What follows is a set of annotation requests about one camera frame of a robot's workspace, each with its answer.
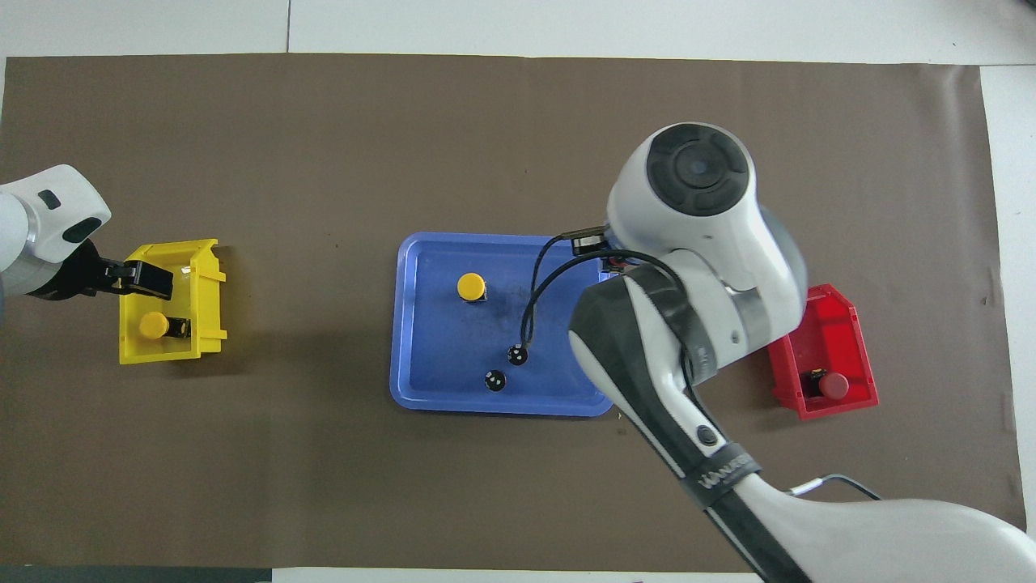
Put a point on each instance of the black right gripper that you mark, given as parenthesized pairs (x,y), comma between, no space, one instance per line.
(591,244)

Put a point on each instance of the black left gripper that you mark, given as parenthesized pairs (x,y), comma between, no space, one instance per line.
(73,275)

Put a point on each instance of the yellow push button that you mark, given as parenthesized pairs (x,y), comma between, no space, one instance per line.
(154,325)
(471,286)

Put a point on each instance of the red push button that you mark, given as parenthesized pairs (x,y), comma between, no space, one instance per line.
(835,385)

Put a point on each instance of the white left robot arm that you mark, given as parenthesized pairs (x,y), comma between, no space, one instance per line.
(40,219)

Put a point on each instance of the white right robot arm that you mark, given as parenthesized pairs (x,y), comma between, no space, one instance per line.
(728,267)

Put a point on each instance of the yellow plastic storage bin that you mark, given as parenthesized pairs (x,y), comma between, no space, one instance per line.
(174,348)

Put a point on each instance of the black cylindrical capacitor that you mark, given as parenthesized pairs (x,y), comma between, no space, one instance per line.
(517,355)
(495,380)

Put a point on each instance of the blue plastic tray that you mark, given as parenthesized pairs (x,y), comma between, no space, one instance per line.
(453,348)

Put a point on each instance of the brown paper table mat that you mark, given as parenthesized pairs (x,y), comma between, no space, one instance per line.
(324,486)

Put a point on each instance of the red plastic storage bin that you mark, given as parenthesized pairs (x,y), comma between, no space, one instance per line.
(842,340)

